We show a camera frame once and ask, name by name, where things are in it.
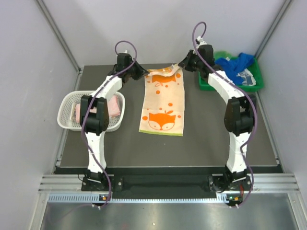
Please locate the pink striped towel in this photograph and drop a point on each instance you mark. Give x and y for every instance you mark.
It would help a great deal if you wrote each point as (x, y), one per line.
(113, 109)

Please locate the blue white patterned cloth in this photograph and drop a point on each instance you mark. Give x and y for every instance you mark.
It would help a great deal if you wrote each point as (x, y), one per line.
(247, 78)

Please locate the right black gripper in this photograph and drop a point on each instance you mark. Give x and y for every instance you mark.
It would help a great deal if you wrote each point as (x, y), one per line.
(185, 63)

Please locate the green plastic bin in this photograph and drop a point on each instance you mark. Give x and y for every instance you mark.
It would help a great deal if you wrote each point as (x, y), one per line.
(255, 70)

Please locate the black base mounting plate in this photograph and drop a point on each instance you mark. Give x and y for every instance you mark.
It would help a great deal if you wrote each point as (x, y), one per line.
(163, 184)

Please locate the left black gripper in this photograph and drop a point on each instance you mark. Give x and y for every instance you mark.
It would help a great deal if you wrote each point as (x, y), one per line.
(141, 71)

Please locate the white perforated plastic basket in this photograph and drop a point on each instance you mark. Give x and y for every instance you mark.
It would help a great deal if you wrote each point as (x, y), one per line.
(65, 111)

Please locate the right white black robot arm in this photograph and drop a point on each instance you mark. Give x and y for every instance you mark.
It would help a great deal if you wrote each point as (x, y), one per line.
(239, 118)

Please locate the aluminium frame rail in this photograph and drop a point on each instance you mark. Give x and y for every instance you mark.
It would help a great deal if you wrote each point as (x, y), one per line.
(61, 183)

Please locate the orange cream patterned towel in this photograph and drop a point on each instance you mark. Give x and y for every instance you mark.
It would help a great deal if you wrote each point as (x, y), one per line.
(164, 102)

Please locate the green cloth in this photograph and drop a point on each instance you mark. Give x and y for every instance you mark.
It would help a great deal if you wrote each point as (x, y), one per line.
(222, 54)

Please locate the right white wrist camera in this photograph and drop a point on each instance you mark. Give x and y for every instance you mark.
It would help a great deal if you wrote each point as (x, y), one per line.
(199, 42)

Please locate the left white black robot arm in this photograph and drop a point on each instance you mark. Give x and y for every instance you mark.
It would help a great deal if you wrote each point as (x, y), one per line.
(94, 114)

